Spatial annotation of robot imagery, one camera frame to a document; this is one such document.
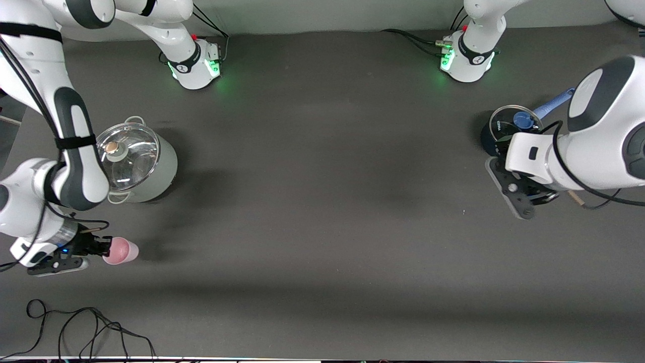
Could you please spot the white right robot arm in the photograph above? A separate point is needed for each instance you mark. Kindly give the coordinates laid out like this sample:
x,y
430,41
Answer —
x,y
75,151

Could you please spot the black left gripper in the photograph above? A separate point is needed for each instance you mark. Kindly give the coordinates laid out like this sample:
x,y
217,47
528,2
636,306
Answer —
x,y
499,146

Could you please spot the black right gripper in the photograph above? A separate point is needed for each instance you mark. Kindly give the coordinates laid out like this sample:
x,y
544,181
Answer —
x,y
85,245

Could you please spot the pink plastic cup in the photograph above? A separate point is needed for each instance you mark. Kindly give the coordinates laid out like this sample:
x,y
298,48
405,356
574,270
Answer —
x,y
123,251

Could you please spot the glass lid with blue knob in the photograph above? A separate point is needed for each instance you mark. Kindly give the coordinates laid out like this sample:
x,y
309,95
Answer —
x,y
504,123

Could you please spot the glass lid with wooden knob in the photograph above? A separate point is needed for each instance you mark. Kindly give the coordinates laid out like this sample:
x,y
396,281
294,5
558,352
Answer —
x,y
133,161

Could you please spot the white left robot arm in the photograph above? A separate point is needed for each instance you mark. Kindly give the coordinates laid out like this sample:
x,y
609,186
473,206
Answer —
x,y
594,146

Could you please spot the dark blue saucepan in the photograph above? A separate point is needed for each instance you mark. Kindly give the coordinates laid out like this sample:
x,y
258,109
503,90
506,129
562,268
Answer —
x,y
486,138

